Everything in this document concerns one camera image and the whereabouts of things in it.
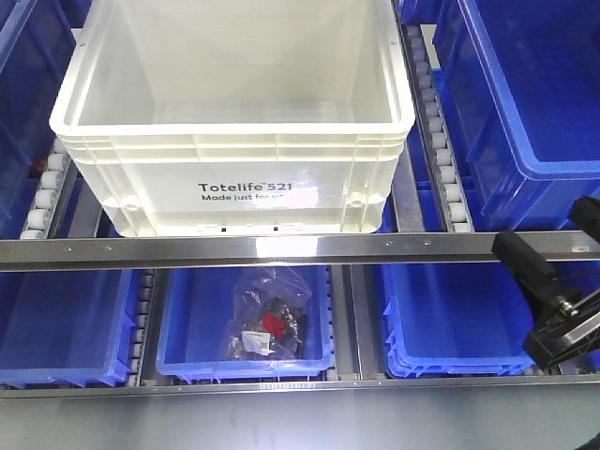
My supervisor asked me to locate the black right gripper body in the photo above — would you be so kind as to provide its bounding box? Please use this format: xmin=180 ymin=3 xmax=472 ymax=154
xmin=522 ymin=280 xmax=599 ymax=370

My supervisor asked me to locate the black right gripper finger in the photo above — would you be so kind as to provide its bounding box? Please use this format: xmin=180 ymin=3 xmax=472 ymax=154
xmin=568 ymin=196 xmax=600 ymax=243
xmin=492 ymin=231 xmax=581 ymax=309

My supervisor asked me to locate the white plastic Totelife tote box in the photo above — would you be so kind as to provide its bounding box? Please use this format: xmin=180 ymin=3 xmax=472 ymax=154
xmin=50 ymin=1 xmax=415 ymax=237

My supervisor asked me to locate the blue bin lower right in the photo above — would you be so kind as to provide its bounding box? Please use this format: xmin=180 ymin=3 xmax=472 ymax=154
xmin=375 ymin=262 xmax=533 ymax=379

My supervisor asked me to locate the white roller track right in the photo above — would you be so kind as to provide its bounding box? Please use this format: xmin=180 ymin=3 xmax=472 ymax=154
xmin=400 ymin=25 xmax=474 ymax=233

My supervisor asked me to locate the white roller track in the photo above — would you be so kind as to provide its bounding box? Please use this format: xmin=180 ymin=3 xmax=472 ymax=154
xmin=400 ymin=25 xmax=474 ymax=233
xmin=20 ymin=138 xmax=71 ymax=240

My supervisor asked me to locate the blue storage bin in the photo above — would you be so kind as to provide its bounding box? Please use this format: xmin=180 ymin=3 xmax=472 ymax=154
xmin=433 ymin=1 xmax=599 ymax=231

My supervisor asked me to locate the clear bag of parts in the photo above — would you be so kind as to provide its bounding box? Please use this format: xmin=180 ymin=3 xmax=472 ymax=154
xmin=220 ymin=267 xmax=313 ymax=361

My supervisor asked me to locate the blue bin lower middle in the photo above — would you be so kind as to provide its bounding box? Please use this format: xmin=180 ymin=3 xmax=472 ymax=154
xmin=157 ymin=266 xmax=333 ymax=383

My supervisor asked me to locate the blue bin lower left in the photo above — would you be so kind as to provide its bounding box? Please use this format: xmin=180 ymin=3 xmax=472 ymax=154
xmin=1 ymin=269 xmax=143 ymax=388

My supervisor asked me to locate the white roller track left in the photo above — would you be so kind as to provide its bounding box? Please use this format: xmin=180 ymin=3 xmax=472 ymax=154
xmin=20 ymin=138 xmax=71 ymax=240

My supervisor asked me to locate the blue bin upper left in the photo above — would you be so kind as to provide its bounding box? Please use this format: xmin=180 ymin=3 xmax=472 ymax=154
xmin=1 ymin=1 xmax=75 ymax=239

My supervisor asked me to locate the steel lower shelf rail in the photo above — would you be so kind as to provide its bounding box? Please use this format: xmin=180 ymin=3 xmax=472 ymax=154
xmin=1 ymin=374 xmax=599 ymax=400

